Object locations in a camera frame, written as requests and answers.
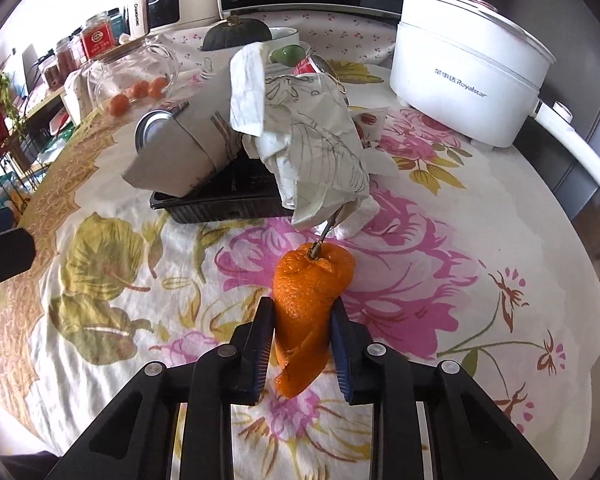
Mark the orange peel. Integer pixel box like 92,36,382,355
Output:
273,243,355,399

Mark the white paper napkin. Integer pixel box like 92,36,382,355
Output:
230,42,399,240

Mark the small orange tangerine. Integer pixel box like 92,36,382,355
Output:
148,76,170,100
130,80,149,100
107,93,130,117

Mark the floral tablecloth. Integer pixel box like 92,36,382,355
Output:
0,11,600,479

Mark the red drink can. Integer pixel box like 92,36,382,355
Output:
134,108,180,154

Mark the glass jar wooden lid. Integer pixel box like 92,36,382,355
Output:
86,36,178,113

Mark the red label jar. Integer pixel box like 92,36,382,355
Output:
80,12,116,60

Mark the black plastic tray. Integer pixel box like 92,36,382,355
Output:
149,151,294,224

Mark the dark green pumpkin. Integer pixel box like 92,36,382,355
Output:
201,15,272,51

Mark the white electric cooking pot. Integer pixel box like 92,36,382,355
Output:
390,0,600,188

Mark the black wire rack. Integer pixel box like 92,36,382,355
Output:
0,109,45,222

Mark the cream ceramic bowl green handle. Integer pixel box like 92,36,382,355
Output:
201,26,311,79

